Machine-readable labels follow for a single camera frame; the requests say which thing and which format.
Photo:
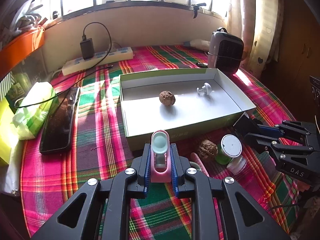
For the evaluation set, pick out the pink clip with teal pad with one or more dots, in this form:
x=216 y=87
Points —
x=160 y=157

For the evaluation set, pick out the white bundle behind heater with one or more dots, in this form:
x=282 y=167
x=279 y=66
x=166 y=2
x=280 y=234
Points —
x=198 y=44

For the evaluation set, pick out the yellow green box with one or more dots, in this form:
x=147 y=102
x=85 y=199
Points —
x=11 y=90

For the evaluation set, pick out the green tissue pack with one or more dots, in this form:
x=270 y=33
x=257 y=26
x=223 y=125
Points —
x=28 y=120

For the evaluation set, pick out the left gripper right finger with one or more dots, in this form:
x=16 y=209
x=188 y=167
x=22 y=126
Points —
x=220 y=208

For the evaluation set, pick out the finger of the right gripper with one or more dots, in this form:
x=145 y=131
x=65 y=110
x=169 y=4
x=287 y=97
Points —
x=292 y=130
x=264 y=143

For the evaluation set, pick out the walnut in box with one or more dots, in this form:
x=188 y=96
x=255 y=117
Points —
x=167 y=98

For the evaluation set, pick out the shallow green cardboard box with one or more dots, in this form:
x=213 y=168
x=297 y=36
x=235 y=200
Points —
x=191 y=115

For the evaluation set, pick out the black power adapter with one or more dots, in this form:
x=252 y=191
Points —
x=87 y=48

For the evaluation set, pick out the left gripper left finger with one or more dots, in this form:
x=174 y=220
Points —
x=100 y=209

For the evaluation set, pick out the white power strip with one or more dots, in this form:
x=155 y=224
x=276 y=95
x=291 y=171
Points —
x=80 y=64

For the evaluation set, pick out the black window handle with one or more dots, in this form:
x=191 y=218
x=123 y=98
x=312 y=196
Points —
x=196 y=8

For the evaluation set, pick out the walnut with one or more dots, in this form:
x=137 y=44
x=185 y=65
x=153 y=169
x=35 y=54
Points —
x=167 y=98
x=207 y=150

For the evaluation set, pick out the heart patterned curtain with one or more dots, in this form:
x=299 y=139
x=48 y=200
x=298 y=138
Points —
x=258 y=23

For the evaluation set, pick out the black smartphone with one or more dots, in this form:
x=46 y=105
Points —
x=58 y=127

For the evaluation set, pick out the white mushroom-shaped knob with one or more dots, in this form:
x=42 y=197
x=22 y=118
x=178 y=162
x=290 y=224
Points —
x=206 y=89

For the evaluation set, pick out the black rectangular device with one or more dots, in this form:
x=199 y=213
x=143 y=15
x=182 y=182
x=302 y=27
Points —
x=245 y=125

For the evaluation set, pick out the orange storage tray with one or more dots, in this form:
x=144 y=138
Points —
x=19 y=48

